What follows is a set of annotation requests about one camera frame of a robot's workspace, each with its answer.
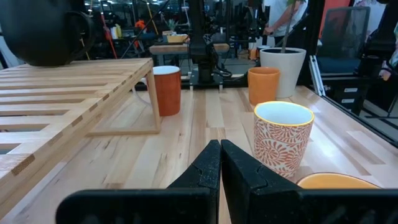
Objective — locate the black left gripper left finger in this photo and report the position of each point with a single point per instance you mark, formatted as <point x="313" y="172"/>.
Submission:
<point x="186" y="205"/>

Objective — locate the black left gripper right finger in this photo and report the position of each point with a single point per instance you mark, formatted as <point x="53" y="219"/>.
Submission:
<point x="280" y="205"/>

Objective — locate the yellow-orange patterned mug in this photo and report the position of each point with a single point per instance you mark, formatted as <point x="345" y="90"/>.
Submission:
<point x="335" y="182"/>

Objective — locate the red-orange mug white inside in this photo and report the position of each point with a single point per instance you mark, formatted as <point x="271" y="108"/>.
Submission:
<point x="168" y="93"/>

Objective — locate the plain orange mug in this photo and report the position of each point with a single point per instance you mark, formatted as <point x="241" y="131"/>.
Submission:
<point x="262" y="87"/>

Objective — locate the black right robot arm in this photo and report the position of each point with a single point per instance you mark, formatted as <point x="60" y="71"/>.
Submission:
<point x="199" y="46"/>

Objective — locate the black drawer cabinet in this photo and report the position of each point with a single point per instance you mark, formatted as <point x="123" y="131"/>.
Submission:
<point x="348" y="96"/>

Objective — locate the white plant pot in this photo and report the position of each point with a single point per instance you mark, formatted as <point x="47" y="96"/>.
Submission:
<point x="289" y="68"/>

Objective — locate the wooden background table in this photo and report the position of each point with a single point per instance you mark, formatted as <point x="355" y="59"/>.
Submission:
<point x="174" y="48"/>

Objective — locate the yellow box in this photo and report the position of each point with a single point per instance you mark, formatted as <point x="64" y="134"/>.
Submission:
<point x="177" y="38"/>

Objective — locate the black office chair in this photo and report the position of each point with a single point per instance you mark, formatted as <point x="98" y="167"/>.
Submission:
<point x="342" y="37"/>

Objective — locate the slatted wooden rack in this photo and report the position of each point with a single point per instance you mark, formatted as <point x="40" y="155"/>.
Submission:
<point x="46" y="93"/>

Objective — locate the person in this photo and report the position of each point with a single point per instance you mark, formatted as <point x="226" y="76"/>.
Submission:
<point x="393" y="59"/>
<point x="280" y="12"/>

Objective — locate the black mug red inside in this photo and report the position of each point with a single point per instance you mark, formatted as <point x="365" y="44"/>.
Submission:
<point x="37" y="31"/>

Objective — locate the black aluminium table frame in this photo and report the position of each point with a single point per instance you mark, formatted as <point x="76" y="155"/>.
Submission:
<point x="314" y="37"/>

